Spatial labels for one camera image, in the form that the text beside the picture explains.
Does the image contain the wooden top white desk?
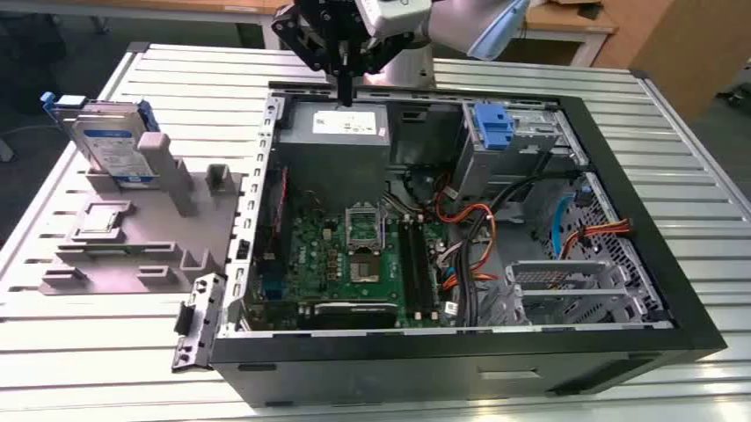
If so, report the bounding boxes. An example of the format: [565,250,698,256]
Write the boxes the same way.
[75,0,621,67]

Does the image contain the locking lever wire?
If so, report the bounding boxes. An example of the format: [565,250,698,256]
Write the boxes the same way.
[378,204,390,258]

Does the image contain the thick black cable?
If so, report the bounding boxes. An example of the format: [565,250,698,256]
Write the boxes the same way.
[463,173,590,327]
[455,169,590,327]

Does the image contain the black wheeled chair base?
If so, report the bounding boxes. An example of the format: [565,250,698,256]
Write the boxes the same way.
[725,56,751,106]

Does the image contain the metal socket cover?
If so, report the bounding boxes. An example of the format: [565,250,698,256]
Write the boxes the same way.
[342,202,387,257]

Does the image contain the CPU chip silver top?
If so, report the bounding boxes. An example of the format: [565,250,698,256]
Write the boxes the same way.
[82,210,122,232]

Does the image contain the grey parts rack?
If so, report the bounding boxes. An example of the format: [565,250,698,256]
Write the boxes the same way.
[38,133,249,295]

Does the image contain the metal optical drive cage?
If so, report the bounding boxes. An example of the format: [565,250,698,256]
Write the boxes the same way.
[454,101,590,207]

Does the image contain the black PC case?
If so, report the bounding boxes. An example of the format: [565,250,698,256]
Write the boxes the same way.
[209,80,730,408]

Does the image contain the hard disk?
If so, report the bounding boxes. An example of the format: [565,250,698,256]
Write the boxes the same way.
[39,91,163,191]

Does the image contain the wooden cabinet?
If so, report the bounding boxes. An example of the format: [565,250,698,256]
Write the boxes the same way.
[598,0,751,125]

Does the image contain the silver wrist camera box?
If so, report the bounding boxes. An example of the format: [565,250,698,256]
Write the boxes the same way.
[355,0,435,43]

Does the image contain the thin red wire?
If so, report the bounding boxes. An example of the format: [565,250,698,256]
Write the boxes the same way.
[261,165,290,261]

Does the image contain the orange red power wire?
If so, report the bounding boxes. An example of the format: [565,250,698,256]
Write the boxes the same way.
[561,218,640,261]

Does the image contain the green RAM stick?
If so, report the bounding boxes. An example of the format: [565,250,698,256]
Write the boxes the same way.
[79,245,149,258]

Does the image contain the CPU socket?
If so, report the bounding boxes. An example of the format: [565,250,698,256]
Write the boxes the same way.
[347,255,385,286]

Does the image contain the green motherboard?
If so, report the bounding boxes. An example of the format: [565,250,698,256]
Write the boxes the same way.
[243,206,469,331]

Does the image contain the grey card retention bracket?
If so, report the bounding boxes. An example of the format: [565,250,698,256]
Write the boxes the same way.
[171,271,230,375]

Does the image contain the black graphics card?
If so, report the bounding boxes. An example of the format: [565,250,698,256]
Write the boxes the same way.
[297,301,401,331]

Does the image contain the RAM slot white clips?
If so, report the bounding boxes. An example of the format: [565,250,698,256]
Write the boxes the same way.
[402,214,422,321]
[417,214,439,321]

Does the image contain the grey power supply unit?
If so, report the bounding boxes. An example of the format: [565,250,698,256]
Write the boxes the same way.
[275,101,393,216]

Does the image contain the blue SATA wire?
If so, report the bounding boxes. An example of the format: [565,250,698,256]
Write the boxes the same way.
[550,185,593,261]

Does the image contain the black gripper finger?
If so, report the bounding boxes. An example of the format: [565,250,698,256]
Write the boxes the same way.
[346,37,413,107]
[270,6,347,107]

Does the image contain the multicolour wire bundle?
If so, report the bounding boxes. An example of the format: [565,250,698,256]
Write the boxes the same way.
[433,169,501,294]

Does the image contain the blue plastic drive latch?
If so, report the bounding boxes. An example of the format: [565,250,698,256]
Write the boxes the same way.
[473,103,515,151]

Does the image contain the blue rear port connector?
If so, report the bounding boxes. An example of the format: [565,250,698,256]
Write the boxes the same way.
[262,272,285,302]

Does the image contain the black office chair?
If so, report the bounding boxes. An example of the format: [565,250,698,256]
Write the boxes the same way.
[0,0,70,116]

